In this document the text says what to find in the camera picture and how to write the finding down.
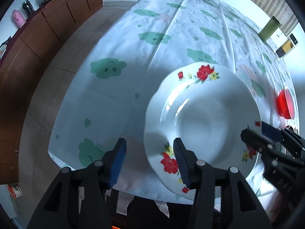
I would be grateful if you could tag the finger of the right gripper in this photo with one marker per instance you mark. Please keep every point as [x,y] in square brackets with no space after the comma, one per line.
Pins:
[271,133]
[255,143]

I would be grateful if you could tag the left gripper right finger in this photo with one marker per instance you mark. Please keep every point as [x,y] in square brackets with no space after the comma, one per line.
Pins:
[223,198]

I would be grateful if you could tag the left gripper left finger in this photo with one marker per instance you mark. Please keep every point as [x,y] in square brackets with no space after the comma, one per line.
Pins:
[76,199]

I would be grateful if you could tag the red plastic bowl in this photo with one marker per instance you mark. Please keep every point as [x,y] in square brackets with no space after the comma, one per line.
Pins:
[285,104]

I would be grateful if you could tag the red flower white plate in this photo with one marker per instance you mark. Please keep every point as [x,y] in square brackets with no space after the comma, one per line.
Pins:
[206,106]

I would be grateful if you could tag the person's right hand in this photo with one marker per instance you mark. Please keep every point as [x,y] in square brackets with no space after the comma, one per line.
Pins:
[272,204]

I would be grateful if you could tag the clear tea bottle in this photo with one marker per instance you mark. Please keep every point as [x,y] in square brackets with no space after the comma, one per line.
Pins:
[286,47]

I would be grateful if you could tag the green thermos bottle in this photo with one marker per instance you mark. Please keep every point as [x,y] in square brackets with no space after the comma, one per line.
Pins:
[272,25]

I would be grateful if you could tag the bamboo window blind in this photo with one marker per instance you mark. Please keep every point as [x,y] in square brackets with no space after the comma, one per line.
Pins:
[281,11]

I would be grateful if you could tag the cloud pattern tablecloth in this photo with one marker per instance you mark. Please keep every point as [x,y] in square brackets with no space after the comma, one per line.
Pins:
[110,93]

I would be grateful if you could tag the brown wooden sideboard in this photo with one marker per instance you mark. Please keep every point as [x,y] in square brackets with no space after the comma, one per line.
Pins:
[28,55]

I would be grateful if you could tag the clutter on sideboard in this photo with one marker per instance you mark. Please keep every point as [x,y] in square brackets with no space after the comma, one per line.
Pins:
[4,46]

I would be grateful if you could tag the pink thermos flask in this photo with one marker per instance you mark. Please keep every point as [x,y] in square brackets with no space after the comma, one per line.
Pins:
[18,18]

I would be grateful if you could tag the black thermos flask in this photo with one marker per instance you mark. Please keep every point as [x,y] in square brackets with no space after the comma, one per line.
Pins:
[28,7]

